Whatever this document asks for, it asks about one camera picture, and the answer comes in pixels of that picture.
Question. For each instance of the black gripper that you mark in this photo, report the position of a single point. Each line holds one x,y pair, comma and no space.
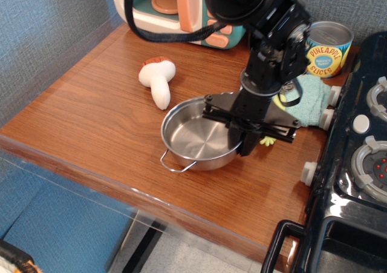
254,115

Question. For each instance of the small stainless steel pot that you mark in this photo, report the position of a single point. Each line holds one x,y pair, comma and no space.
193,141

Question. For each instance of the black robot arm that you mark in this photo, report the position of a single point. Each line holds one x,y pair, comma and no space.
278,32

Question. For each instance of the white stove knob lower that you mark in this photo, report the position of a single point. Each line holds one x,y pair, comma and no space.
308,173

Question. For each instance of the white stove knob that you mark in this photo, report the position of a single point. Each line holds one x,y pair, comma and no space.
326,119
308,173
333,95

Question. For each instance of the light blue folded cloth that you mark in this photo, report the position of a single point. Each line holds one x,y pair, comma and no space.
313,102

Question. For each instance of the white stove knob middle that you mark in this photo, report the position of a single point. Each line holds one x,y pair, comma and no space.
326,119

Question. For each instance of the white stove knob upper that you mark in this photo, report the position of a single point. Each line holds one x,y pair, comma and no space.
333,95

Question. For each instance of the plush white mushroom toy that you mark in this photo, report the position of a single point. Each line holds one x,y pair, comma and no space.
155,73

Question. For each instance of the pineapple slices tin can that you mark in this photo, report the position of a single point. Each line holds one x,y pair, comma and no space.
328,47

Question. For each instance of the black toy stove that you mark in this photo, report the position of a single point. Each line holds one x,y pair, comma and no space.
345,229

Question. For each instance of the teal toy microwave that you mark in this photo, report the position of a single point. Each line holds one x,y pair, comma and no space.
180,16

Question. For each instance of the orange black object corner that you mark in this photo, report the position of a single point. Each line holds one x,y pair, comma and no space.
14,260

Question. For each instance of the black oven door handle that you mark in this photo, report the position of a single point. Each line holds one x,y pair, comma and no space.
284,229

